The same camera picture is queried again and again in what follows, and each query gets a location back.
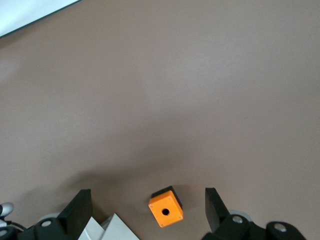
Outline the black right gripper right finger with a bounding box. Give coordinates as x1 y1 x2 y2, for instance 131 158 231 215
200 187 267 240

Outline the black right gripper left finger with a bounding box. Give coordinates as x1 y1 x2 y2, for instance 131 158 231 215
17 188 93 240

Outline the white drawer cabinet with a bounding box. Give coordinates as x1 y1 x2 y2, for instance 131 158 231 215
79 212 141 240

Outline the orange button box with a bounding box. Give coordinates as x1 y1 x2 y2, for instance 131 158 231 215
147 185 185 229

